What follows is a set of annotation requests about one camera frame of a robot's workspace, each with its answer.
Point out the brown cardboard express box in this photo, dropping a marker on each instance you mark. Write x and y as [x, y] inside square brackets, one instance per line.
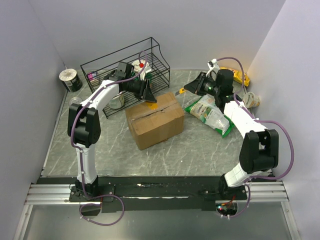
[152, 123]

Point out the white Chobani yogurt cup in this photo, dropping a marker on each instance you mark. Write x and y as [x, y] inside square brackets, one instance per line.
[139, 64]

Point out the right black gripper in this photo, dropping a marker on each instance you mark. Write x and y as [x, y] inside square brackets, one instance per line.
[195, 86]

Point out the yellow Lays chip bag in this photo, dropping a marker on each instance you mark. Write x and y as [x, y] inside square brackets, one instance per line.
[237, 76]

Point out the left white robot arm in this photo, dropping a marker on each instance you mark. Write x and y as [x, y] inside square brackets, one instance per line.
[84, 128]

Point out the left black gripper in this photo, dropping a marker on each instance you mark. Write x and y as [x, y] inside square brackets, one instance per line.
[148, 95]

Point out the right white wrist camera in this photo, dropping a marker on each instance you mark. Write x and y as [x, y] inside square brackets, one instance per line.
[213, 67]

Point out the yogurt cup on side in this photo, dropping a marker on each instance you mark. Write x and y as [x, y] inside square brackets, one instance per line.
[251, 100]

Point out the silver tin can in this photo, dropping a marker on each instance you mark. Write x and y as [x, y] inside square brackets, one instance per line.
[75, 100]

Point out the yellow utility knife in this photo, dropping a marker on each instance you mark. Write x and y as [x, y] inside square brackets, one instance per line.
[180, 91]

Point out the white can in rack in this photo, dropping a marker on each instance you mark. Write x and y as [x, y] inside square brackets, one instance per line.
[117, 102]

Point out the black wire basket rack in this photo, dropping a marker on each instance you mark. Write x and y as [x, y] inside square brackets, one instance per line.
[109, 62]

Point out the black can white lid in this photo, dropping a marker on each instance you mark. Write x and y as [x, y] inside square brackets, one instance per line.
[70, 79]

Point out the green snack bag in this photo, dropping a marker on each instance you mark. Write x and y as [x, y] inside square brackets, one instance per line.
[205, 110]

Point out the aluminium rail frame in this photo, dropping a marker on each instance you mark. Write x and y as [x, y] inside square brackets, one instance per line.
[58, 194]

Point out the small purple yogurt cup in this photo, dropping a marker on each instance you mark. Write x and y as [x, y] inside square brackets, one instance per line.
[93, 78]

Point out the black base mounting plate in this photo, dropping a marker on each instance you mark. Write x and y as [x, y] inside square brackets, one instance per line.
[151, 193]

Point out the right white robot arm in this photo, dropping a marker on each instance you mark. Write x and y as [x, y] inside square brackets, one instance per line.
[222, 110]

